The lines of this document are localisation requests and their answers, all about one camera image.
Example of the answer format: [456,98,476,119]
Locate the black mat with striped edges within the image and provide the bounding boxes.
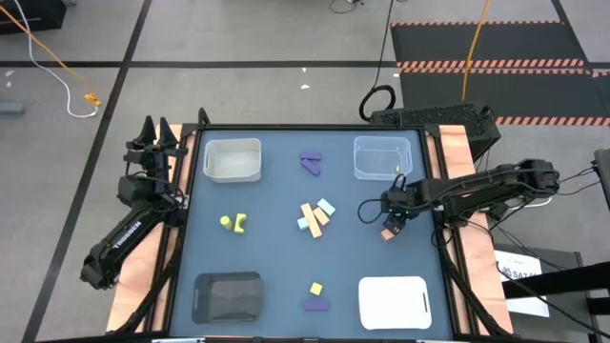
[389,21,610,128]

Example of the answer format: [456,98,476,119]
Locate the white tray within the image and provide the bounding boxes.
[357,275,433,332]

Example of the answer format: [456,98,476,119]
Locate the black plastic tray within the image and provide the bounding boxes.
[191,272,264,325]

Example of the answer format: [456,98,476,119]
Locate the clear plastic bin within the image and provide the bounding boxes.
[353,135,414,182]

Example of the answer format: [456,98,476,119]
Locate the wooden table side plank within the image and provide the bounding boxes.
[437,124,515,334]
[105,124,197,333]

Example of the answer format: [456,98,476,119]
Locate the white opaque plastic bin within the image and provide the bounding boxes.
[202,137,263,184]

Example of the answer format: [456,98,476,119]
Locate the black coiled floor cable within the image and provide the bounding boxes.
[358,0,397,123]

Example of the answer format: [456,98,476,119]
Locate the orange cable with yellow plug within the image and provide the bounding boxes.
[0,4,102,107]

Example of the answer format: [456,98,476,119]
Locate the black side table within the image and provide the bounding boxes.
[493,242,610,343]

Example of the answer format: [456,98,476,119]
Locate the orange floor cable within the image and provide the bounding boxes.
[460,0,492,102]

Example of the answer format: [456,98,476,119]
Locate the black metal bar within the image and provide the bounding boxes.
[502,260,610,299]

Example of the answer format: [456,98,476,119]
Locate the white cable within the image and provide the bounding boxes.
[12,0,100,119]
[507,194,553,211]

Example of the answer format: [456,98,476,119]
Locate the black box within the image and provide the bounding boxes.
[0,0,67,35]

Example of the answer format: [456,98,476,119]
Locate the black perforated computer case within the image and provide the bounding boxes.
[369,102,502,161]

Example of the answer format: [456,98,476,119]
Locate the black aluminium table frame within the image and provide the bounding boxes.
[107,107,516,343]

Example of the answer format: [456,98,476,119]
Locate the black chair edge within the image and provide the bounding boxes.
[593,148,610,213]

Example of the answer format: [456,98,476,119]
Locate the white paper sign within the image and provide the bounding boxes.
[494,250,550,318]

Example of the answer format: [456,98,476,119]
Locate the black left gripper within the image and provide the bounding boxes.
[124,115,190,178]

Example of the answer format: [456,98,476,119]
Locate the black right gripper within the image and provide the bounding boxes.
[379,178,423,236]

